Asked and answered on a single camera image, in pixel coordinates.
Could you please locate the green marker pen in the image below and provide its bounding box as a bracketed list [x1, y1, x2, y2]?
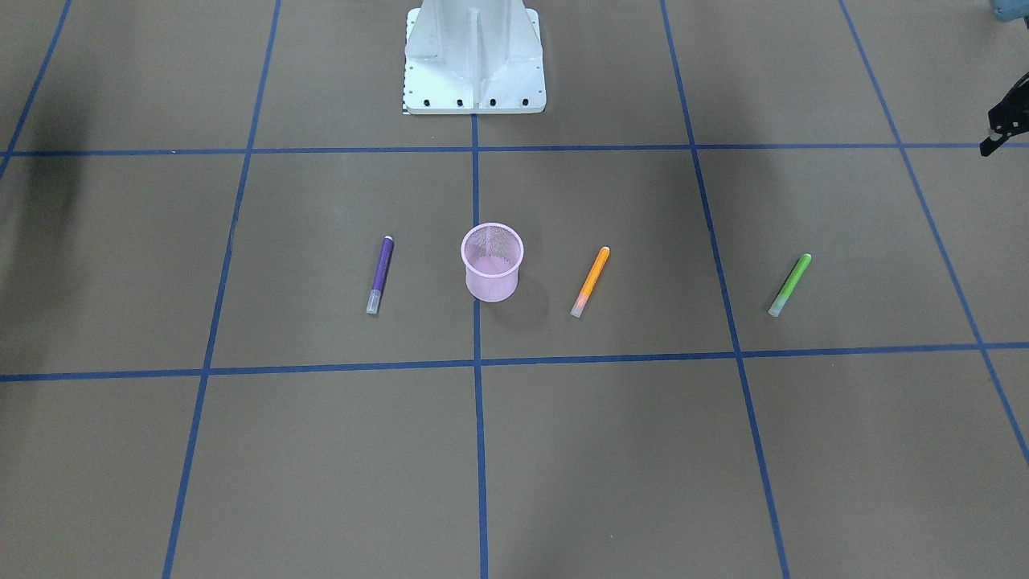
[767, 253, 813, 318]

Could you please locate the orange marker pen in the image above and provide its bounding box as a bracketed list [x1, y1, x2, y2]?
[570, 246, 611, 318]

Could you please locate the purple marker pen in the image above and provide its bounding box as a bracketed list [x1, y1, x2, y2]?
[365, 236, 396, 315]

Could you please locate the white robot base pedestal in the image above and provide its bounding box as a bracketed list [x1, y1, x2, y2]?
[402, 1, 547, 115]

